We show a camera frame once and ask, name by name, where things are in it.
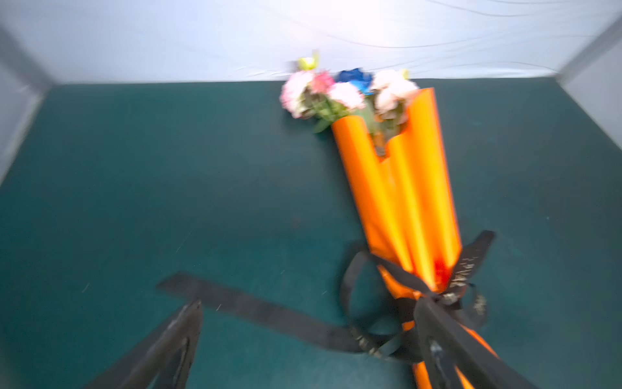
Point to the peach fake flower spray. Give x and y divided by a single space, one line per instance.
393 93

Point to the orange wrapping paper sheet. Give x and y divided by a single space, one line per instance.
400 183

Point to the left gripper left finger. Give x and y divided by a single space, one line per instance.
163 359

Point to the magenta fake rose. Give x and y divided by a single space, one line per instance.
322 83

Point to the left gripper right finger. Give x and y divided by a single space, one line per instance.
449 352

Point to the pink fake flower spray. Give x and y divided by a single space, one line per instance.
343 100

